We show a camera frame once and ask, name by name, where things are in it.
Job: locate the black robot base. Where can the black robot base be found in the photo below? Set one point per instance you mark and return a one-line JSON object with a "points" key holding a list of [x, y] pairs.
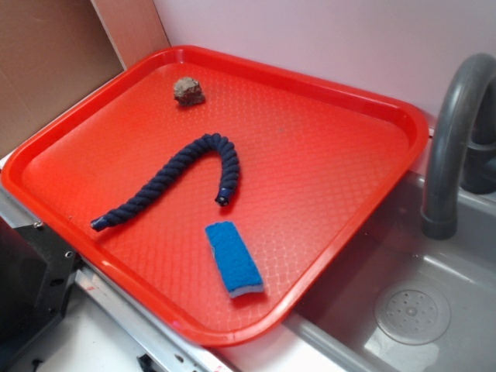
{"points": [[37, 271]]}

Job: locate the blue sponge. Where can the blue sponge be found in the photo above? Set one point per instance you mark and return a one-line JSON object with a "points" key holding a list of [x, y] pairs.
{"points": [[234, 262]]}

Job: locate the red plastic tray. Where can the red plastic tray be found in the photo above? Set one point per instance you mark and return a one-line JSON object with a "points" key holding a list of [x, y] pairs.
{"points": [[316, 159]]}

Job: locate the brown rock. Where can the brown rock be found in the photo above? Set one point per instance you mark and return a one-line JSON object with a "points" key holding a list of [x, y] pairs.
{"points": [[188, 91]]}

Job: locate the grey plastic sink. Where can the grey plastic sink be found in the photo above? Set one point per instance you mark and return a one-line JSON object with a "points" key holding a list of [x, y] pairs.
{"points": [[395, 300]]}

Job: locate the grey toy faucet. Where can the grey toy faucet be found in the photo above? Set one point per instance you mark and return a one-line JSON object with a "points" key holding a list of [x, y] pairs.
{"points": [[462, 153]]}

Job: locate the brown cardboard panel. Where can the brown cardboard panel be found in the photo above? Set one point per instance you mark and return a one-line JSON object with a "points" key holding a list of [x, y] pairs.
{"points": [[54, 53]]}

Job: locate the aluminium frame rail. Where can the aluminium frame rail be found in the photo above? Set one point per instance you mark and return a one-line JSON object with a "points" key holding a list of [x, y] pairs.
{"points": [[164, 350]]}

